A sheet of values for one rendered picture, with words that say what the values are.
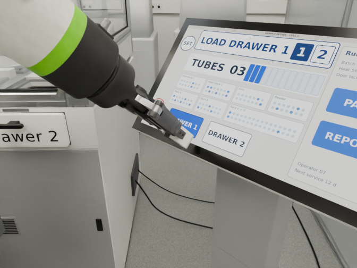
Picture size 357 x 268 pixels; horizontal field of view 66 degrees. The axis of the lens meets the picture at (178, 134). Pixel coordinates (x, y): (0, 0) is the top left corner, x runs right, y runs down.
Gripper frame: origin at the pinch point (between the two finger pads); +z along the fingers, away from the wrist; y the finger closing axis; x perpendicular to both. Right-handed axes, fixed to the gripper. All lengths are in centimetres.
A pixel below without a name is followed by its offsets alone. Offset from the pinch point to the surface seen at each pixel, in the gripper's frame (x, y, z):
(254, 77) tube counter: -17.2, -5.2, 4.8
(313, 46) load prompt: -25.6, -12.7, 4.9
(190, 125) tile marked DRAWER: -3.5, 2.9, 5.1
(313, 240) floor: 1, 0, 144
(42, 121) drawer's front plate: 15, 50, -1
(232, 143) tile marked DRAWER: -3.6, -7.6, 6.0
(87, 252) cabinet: 53, 49, 43
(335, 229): -10, -7, 141
